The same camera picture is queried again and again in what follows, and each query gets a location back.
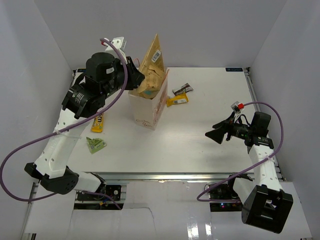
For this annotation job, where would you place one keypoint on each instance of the aluminium table front rail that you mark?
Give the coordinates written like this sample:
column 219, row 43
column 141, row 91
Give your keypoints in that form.
column 112, row 176

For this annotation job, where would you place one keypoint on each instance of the yellow M&M's candy pack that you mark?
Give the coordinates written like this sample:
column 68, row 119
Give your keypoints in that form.
column 98, row 124

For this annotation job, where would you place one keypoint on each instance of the beige paper gift bag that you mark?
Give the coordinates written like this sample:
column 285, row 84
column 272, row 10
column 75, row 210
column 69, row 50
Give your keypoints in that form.
column 147, row 112

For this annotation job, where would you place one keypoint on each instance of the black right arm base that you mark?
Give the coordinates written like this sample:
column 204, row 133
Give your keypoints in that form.
column 228, row 200

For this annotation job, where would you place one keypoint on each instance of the right blue table label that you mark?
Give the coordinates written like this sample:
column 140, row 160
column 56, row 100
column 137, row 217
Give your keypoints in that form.
column 234, row 69

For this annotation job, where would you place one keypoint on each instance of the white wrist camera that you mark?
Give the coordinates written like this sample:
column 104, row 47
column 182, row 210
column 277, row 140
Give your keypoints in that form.
column 237, row 107
column 119, row 43

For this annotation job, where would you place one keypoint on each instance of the yellow snack bar wrapper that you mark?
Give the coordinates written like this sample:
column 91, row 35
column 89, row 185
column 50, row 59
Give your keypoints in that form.
column 178, row 99

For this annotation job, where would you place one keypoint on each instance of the brown chocolate bar wrapper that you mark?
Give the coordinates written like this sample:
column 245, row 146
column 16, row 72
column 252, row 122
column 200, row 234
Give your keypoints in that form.
column 183, row 89

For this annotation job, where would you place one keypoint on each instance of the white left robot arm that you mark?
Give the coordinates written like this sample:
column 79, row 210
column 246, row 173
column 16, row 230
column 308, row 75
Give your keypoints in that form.
column 78, row 107

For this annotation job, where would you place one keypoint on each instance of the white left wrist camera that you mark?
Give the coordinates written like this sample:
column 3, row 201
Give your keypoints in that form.
column 119, row 43

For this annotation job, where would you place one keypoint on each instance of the large tan chip bag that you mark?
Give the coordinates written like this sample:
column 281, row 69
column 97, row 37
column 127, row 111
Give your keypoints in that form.
column 153, row 69

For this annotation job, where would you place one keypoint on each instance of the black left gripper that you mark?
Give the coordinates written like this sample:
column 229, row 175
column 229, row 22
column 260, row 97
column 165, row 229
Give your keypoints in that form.
column 135, row 76

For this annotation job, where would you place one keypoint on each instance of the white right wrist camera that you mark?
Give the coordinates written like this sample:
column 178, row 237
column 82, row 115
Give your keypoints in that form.
column 237, row 107

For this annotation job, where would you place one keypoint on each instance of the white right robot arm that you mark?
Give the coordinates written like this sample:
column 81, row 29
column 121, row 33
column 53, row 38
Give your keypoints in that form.
column 265, row 205

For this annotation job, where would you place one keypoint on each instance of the small green candy packet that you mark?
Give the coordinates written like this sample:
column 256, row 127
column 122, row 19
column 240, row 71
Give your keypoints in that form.
column 95, row 144

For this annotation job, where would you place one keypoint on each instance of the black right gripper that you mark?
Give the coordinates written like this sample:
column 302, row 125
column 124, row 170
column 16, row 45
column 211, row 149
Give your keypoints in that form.
column 217, row 134

